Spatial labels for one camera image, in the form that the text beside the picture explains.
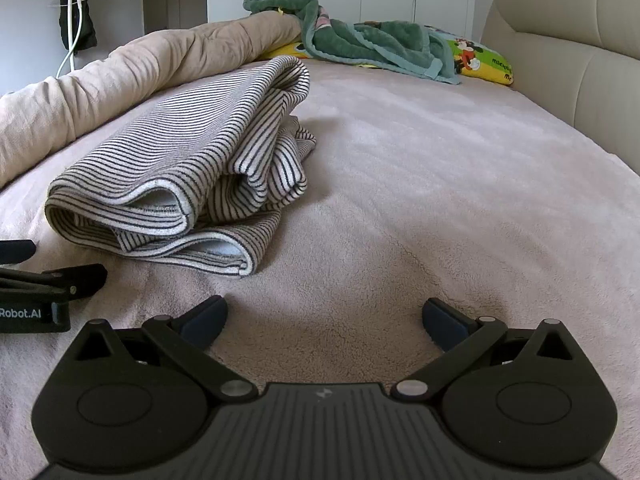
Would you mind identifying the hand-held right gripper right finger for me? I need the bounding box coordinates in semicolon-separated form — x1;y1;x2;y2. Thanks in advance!
390;298;576;402

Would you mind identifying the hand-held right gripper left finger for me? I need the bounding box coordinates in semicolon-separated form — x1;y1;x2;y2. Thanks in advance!
75;296;259;402

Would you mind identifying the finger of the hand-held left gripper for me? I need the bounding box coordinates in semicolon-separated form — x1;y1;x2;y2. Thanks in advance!
0;239;37;265
0;263;109;303

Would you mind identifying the striped knit garment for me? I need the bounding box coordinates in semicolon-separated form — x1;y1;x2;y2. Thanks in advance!
44;56;319;277

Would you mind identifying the pink plush bed sheet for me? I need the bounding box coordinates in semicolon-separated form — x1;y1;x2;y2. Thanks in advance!
0;55;640;480

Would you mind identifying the beige quilted duvet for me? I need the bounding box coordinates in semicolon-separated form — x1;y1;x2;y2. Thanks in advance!
0;10;304;192

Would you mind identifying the black hanging garment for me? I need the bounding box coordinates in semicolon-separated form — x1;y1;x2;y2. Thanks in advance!
58;0;99;52

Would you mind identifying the yellow cartoon print pillow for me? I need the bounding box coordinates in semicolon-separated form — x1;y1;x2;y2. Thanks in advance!
261;21;516;87

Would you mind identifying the green plush blanket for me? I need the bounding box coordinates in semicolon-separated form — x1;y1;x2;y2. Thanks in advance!
243;0;462;85

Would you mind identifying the beige padded headboard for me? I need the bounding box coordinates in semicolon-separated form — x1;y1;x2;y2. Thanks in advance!
480;0;640;177

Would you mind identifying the black bag with white cable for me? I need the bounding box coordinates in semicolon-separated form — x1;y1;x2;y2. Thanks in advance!
54;0;97;79

